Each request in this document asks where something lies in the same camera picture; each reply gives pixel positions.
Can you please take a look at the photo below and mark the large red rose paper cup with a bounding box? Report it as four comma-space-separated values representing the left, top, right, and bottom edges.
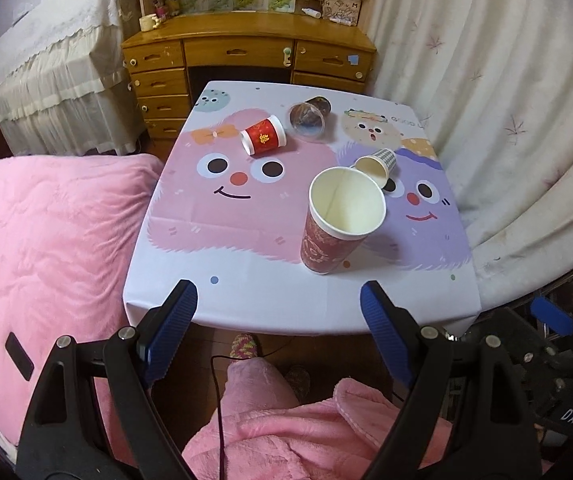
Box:
301, 167, 387, 274

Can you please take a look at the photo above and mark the grey striped paper cup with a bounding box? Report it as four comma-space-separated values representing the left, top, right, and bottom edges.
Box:
353, 148, 396, 188

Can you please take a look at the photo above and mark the small red paper cup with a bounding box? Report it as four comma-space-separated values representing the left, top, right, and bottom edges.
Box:
240, 115, 288, 156

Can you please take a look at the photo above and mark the clear plastic cup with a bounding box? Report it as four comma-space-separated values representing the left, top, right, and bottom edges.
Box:
288, 96, 331, 141

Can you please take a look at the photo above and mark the black remote on blanket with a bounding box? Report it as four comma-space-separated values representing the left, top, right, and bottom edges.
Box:
4, 332, 35, 382

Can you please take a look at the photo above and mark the patterned slipper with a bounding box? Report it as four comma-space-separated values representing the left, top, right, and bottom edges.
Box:
229, 334, 260, 360

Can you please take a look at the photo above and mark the pink fleece blanket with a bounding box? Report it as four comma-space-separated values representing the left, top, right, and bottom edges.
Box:
0, 154, 163, 444

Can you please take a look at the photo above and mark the pink fleece robe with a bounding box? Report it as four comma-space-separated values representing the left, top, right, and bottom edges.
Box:
180, 358, 456, 480

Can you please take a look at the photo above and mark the cartoon monster tablecloth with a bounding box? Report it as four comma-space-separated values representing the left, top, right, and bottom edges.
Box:
123, 81, 481, 335

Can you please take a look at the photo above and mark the white floral curtain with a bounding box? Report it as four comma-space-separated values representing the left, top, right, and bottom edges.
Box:
361, 0, 573, 309

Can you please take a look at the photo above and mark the wooden desk with drawers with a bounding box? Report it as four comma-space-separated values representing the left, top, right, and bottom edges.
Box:
122, 12, 377, 144

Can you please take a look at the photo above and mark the cream mug on desk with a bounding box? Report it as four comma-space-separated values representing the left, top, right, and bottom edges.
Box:
139, 14, 162, 32

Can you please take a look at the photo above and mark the cardboard box on desk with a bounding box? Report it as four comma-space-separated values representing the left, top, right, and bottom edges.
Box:
321, 0, 361, 26

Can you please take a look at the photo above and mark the black cable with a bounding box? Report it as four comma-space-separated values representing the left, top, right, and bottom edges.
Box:
209, 343, 288, 480

